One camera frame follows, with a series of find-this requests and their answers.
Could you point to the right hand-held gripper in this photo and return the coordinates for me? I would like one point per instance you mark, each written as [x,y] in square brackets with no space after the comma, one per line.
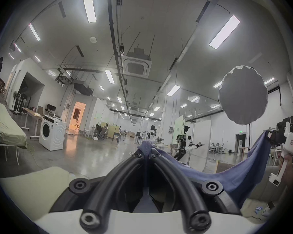
[292,142]

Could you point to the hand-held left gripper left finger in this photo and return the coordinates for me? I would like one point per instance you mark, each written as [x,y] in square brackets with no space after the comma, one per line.
[117,179]

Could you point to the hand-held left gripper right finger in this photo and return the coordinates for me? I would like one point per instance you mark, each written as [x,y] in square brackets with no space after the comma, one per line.
[178,179]

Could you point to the blue garment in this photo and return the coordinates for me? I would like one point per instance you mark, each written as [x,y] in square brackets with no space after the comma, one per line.
[234,179]

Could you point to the person's right hand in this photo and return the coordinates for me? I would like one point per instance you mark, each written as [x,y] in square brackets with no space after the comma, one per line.
[288,169]

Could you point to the black and white humanoid robot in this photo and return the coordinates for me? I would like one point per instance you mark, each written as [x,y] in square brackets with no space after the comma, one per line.
[183,141]

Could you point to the phone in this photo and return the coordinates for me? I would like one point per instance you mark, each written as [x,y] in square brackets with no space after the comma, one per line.
[271,205]

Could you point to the round white softbox lamp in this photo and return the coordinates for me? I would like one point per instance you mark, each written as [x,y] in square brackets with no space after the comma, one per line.
[243,94]

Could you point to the white washing machine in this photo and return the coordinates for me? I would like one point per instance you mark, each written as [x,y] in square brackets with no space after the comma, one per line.
[52,133]

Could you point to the bed with beige sheet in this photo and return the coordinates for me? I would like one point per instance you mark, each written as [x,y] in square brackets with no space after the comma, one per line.
[26,189]

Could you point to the wooden desk with monitor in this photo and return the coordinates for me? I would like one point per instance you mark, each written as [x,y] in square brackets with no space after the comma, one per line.
[33,114]

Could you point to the table with pale green sheet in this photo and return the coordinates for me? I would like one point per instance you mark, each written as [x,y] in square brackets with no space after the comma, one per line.
[4,127]

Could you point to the standing fan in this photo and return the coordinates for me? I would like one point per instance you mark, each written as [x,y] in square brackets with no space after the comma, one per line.
[14,101]

